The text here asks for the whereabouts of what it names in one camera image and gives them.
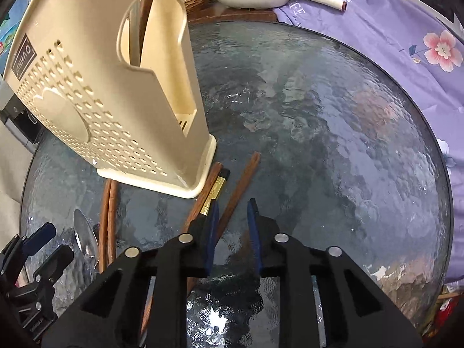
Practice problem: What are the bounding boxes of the brown wooden chopstick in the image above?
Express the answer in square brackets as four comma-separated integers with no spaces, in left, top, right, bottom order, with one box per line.
[98,179,112,273]
[141,162,223,335]
[107,180,118,265]
[215,152,261,243]

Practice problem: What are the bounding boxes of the metal spoon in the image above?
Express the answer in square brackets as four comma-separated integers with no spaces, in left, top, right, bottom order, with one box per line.
[73,209,98,272]

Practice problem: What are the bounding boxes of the black gold-banded chopstick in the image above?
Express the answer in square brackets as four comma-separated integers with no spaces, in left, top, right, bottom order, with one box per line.
[194,166,231,220]

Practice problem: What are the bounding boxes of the round glass table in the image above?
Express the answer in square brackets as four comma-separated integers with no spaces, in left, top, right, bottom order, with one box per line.
[21,22,452,347]

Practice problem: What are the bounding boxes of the white water dispenser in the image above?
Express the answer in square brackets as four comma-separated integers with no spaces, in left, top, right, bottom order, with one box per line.
[0,79,43,153]

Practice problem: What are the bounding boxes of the beige plastic utensil holder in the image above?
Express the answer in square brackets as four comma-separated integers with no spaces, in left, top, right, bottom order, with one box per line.
[4,0,216,199]

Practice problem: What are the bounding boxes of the dark wooden counter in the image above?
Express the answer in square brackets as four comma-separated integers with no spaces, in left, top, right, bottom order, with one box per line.
[187,2,278,25]

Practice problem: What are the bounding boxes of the purple floral cloth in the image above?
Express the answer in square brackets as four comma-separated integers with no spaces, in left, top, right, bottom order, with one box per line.
[274,0,463,284]

